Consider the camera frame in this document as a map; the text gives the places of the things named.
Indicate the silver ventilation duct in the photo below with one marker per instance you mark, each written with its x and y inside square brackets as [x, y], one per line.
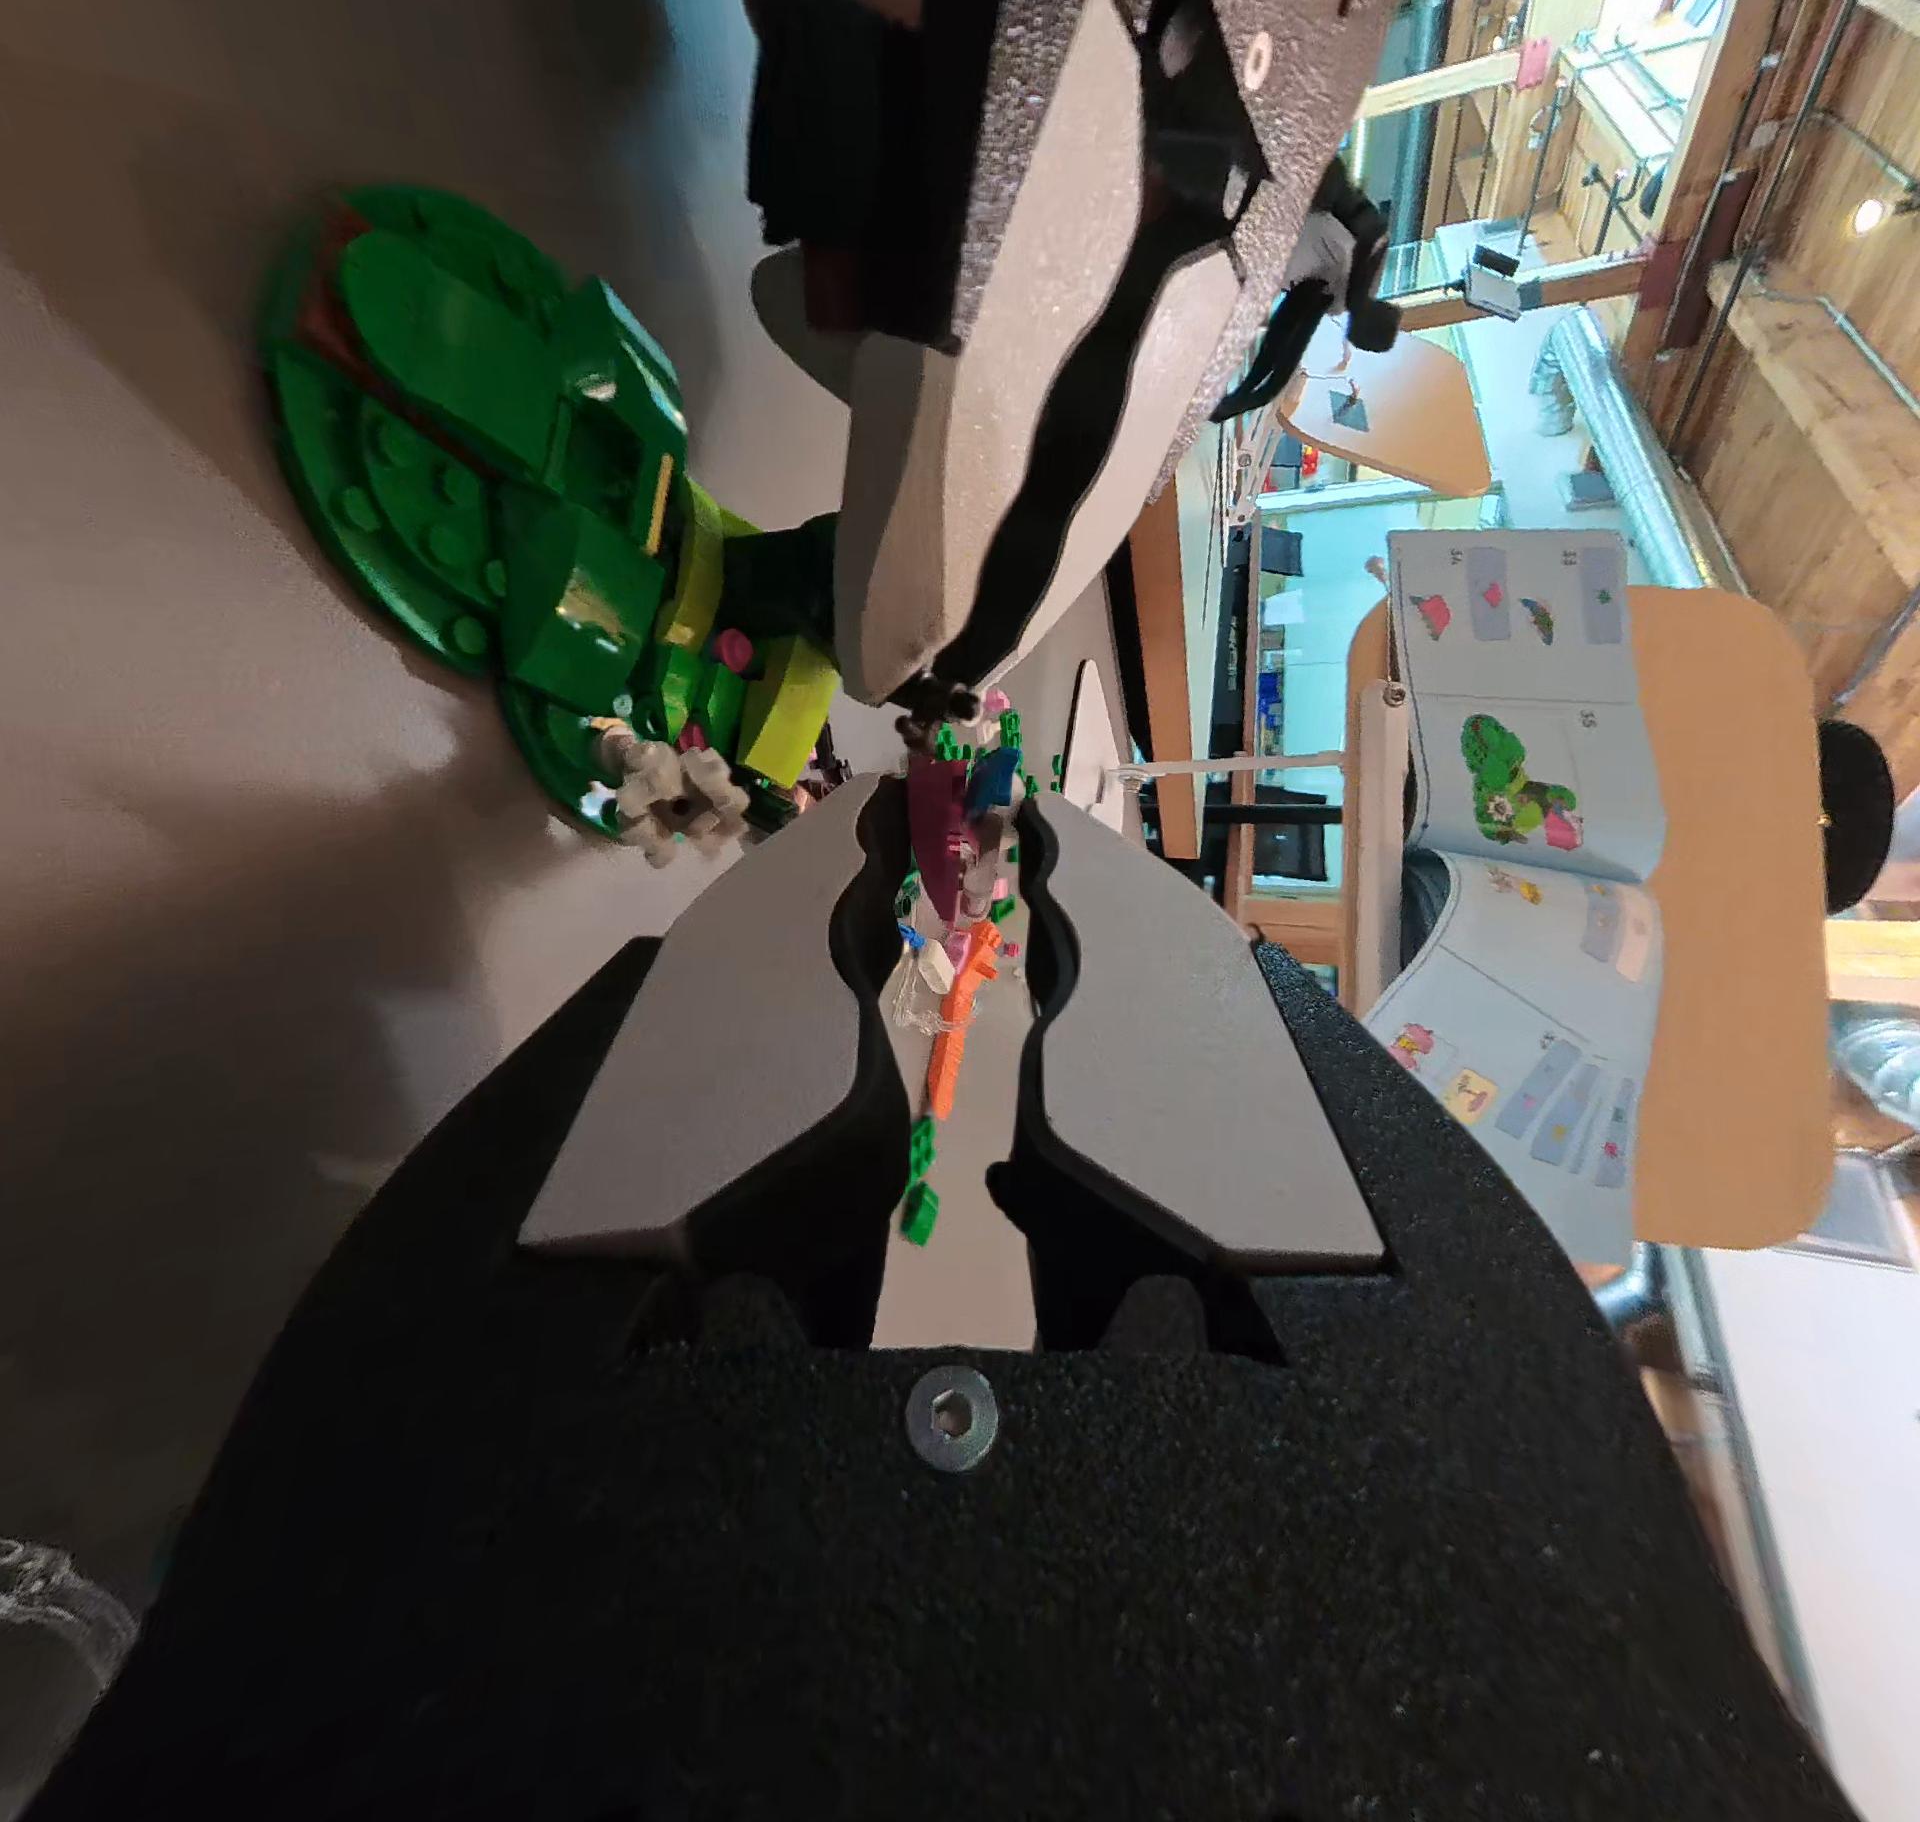
[1629, 442]

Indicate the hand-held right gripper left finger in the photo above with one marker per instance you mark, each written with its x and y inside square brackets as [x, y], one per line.
[721, 1056]

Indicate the open lego instruction booklet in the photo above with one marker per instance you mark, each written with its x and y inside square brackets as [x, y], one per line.
[1515, 787]

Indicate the orange brick separator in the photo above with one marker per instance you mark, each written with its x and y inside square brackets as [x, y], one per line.
[961, 1013]

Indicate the wooden board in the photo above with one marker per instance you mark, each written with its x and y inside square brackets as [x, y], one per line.
[1388, 404]

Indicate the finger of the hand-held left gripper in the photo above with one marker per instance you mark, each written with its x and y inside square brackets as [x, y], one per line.
[961, 502]
[1162, 383]

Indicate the green lego lily pad model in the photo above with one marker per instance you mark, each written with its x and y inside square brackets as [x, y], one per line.
[481, 412]

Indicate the pile of lego pieces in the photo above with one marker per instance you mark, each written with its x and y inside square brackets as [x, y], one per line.
[979, 791]

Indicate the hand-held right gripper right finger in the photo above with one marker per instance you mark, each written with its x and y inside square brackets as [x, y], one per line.
[1185, 1086]

